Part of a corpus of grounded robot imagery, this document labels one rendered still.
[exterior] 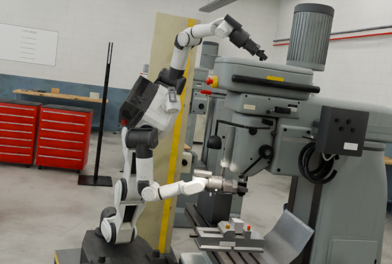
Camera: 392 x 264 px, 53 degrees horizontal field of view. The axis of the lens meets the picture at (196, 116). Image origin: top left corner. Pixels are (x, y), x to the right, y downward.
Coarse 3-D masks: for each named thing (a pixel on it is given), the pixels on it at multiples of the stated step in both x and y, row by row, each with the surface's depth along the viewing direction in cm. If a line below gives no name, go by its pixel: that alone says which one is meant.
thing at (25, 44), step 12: (0, 24) 976; (0, 36) 980; (12, 36) 986; (24, 36) 993; (36, 36) 1000; (48, 36) 1007; (0, 48) 983; (12, 48) 990; (24, 48) 997; (36, 48) 1004; (48, 48) 1011; (12, 60) 994; (24, 60) 1001; (36, 60) 1007; (48, 60) 1014
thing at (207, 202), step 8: (200, 192) 251; (208, 192) 241; (224, 192) 237; (200, 200) 250; (208, 200) 240; (216, 200) 234; (224, 200) 236; (200, 208) 249; (208, 208) 240; (216, 208) 235; (224, 208) 237; (208, 216) 239; (216, 216) 236; (224, 216) 238
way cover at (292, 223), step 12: (288, 216) 226; (276, 228) 229; (288, 228) 220; (300, 228) 211; (276, 240) 221; (288, 240) 214; (300, 240) 206; (264, 252) 218; (276, 252) 213; (288, 252) 207; (300, 252) 201
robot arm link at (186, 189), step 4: (196, 180) 200; (200, 180) 201; (180, 184) 203; (184, 184) 202; (188, 184) 200; (192, 184) 200; (196, 184) 200; (200, 184) 200; (180, 188) 203; (184, 188) 201; (188, 188) 201; (192, 188) 201; (196, 188) 201; (200, 188) 201; (180, 192) 205; (184, 192) 202; (188, 192) 202; (192, 192) 201; (196, 192) 201
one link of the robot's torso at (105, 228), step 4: (104, 220) 266; (108, 220) 268; (112, 220) 269; (104, 224) 263; (108, 224) 259; (104, 228) 262; (108, 228) 257; (104, 232) 261; (108, 232) 255; (136, 232) 263; (104, 236) 260; (108, 236) 254; (108, 240) 255
